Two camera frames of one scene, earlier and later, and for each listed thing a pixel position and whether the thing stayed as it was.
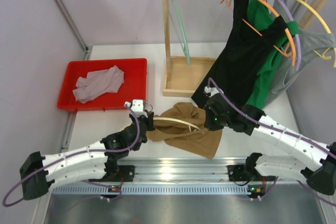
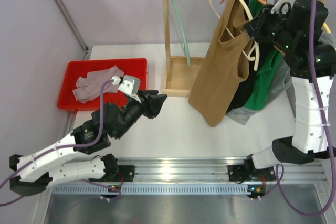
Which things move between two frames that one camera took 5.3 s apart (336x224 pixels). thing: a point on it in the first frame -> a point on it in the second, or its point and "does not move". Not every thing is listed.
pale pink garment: (97, 83) does not move
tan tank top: (204, 144) -> (222, 74)
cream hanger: (190, 125) -> (248, 54)
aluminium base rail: (185, 176) does not move
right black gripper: (209, 124) -> (255, 27)
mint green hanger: (185, 48) does not move
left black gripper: (149, 120) -> (148, 103)
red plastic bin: (134, 87) does not move
